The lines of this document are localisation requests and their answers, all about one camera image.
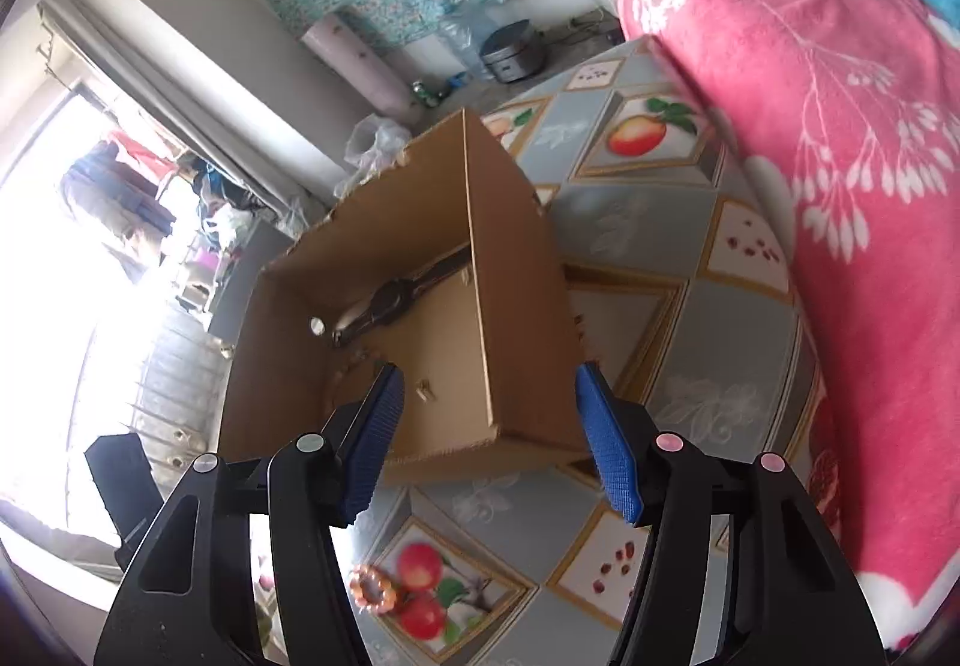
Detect brown cardboard box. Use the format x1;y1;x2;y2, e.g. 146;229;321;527
218;110;587;484

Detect green can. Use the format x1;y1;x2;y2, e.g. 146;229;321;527
412;79;441;109

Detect black wrist watch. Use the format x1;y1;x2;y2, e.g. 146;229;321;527
332;245;472;347

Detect clear empty water bottle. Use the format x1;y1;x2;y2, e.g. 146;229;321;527
436;1;498;81

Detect fruit print tablecloth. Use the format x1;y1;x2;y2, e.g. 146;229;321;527
337;40;822;664

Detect white plastic bag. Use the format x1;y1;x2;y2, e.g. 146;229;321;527
334;115;412;200

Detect pink rolled mat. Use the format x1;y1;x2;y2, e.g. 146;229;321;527
301;13;423;127

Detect grey cabinet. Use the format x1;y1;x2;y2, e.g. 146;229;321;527
203;219;295;346

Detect peach bead bracelet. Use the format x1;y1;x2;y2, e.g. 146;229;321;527
348;563;401;614

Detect grey curtain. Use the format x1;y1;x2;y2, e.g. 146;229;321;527
37;0;329;229

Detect silver clasp charm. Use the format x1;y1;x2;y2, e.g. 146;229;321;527
415;379;436;403

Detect pink floral blanket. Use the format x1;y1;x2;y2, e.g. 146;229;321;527
615;0;958;650

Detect hanging clothes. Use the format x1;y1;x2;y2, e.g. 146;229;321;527
58;131;257;263

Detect grey rice cooker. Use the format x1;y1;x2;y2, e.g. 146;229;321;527
480;19;547;84

